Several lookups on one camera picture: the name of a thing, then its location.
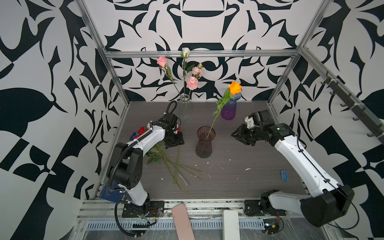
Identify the blue purple glass vase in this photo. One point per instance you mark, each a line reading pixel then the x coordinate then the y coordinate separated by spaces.
pixel 229 110

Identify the white rose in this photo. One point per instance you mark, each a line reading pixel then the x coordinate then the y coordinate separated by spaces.
pixel 185 54

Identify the wall hook rack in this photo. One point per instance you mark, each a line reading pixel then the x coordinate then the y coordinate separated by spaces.
pixel 351 102

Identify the dark red rose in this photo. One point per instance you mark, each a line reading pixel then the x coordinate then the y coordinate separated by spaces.
pixel 142 130

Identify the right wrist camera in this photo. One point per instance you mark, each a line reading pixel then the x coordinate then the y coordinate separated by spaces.
pixel 249 120

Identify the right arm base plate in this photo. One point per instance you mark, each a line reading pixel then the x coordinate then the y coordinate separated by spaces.
pixel 261 207

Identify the pink rose single stem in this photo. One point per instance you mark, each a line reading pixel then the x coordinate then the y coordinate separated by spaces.
pixel 163 65

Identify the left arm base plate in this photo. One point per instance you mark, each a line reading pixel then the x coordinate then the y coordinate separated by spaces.
pixel 153 208

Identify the aluminium frame rail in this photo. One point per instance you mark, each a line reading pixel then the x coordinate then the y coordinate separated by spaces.
pixel 202 54

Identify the white flat paddle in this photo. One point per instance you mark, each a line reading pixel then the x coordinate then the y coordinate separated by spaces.
pixel 231 226

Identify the orange rose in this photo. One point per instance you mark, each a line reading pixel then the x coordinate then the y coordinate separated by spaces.
pixel 234 88

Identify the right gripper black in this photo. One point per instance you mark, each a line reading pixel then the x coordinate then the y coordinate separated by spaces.
pixel 240 135

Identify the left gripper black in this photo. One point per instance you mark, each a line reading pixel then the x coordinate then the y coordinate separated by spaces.
pixel 180 140

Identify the small circuit board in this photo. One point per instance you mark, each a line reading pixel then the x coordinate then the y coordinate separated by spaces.
pixel 273 226

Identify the clear glass vase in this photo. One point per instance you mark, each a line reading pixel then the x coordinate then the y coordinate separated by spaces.
pixel 185 107

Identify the pink flat paddle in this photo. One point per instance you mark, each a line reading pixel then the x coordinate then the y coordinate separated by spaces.
pixel 182 223

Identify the small blue object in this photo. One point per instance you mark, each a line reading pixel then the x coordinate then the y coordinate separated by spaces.
pixel 284 175

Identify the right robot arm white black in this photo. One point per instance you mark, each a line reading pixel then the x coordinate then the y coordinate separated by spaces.
pixel 326 201

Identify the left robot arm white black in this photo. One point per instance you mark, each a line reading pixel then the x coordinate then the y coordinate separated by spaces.
pixel 126 165

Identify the dark red glass vase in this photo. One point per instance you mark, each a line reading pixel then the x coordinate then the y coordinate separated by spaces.
pixel 204 147

